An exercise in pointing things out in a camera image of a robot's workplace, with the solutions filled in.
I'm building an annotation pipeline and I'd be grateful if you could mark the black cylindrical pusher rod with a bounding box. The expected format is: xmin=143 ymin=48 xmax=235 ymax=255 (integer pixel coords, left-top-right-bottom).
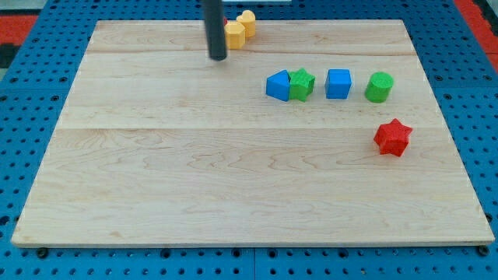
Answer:
xmin=202 ymin=0 xmax=227 ymax=61

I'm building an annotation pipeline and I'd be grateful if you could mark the yellow hexagon block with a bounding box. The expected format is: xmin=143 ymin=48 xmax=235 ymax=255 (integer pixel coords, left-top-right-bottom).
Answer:
xmin=224 ymin=22 xmax=246 ymax=50

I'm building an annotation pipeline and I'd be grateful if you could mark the green star block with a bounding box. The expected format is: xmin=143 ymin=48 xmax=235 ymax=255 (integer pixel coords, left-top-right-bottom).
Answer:
xmin=289 ymin=68 xmax=315 ymax=102

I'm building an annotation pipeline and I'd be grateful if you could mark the red star block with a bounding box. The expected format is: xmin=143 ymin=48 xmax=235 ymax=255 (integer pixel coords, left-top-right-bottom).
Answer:
xmin=373 ymin=118 xmax=413 ymax=157

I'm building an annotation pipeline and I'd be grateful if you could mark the yellow heart block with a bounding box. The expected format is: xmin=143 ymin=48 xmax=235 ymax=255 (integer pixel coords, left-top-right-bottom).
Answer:
xmin=236 ymin=10 xmax=256 ymax=37

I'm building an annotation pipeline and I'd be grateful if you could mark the blue triangle block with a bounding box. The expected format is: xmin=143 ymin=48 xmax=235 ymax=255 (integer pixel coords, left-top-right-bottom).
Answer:
xmin=265 ymin=70 xmax=290 ymax=102

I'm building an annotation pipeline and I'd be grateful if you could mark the blue cube block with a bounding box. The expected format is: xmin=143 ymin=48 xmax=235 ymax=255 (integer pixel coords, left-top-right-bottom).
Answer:
xmin=324 ymin=68 xmax=352 ymax=100

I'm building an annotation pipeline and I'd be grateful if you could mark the light wooden board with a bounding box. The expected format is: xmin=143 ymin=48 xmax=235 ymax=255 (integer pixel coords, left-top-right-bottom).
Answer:
xmin=12 ymin=19 xmax=495 ymax=248

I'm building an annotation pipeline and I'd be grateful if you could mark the green cylinder block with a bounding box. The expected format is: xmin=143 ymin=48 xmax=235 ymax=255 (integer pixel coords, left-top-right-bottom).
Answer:
xmin=365 ymin=72 xmax=394 ymax=103

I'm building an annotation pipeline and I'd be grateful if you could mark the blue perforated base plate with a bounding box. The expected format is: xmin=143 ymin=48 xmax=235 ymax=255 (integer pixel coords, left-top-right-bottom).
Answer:
xmin=1 ymin=0 xmax=497 ymax=279

